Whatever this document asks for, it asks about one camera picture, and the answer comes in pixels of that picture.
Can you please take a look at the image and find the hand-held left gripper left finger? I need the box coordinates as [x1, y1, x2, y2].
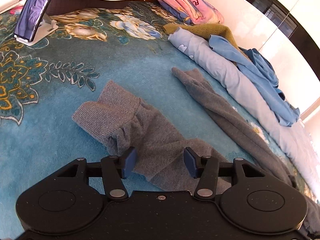
[54, 147, 137, 202]

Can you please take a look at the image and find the light blue floral quilt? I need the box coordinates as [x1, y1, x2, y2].
[167, 27, 320, 170]

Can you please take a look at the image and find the smartphone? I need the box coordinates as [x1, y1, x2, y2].
[14, 0, 64, 42]

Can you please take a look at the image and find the light blue shirt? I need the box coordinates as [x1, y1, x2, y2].
[209, 35, 300, 127]

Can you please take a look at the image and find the white wardrobe with black stripe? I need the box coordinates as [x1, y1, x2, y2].
[195, 0, 320, 135]

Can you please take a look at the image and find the olive green knit garment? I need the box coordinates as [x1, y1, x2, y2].
[164, 23, 250, 60]

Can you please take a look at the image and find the pink printed folded blanket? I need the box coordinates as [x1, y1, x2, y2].
[156, 0, 224, 25]

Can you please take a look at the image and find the grey knit sweater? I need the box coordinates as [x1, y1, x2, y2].
[72, 67, 320, 239]

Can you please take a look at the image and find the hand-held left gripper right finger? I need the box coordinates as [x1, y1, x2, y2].
[183, 147, 267, 202]

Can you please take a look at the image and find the dark blue garment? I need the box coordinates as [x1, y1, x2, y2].
[244, 48, 285, 100]

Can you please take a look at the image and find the teal floral blanket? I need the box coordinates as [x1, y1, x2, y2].
[0, 1, 320, 205]

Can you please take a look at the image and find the white phone stand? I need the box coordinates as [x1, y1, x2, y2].
[14, 14, 59, 47]

